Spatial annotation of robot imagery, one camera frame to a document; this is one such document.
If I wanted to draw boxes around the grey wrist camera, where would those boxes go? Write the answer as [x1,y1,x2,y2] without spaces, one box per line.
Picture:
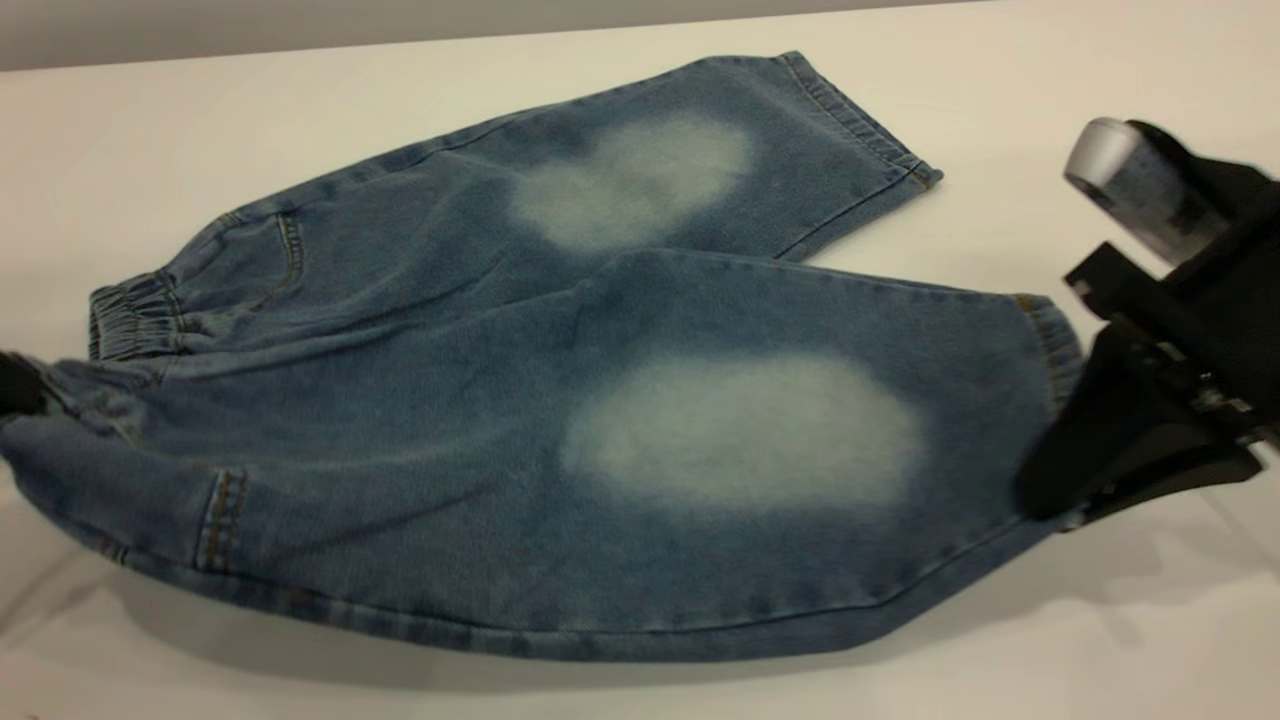
[1063,118,1280,267]

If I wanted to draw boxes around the blue denim jeans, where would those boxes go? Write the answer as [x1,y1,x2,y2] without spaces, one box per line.
[0,52,1086,663]

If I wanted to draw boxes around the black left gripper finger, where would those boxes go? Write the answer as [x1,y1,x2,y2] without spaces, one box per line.
[0,350,47,417]

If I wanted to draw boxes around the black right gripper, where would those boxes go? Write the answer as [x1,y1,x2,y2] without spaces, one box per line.
[1015,200,1280,532]

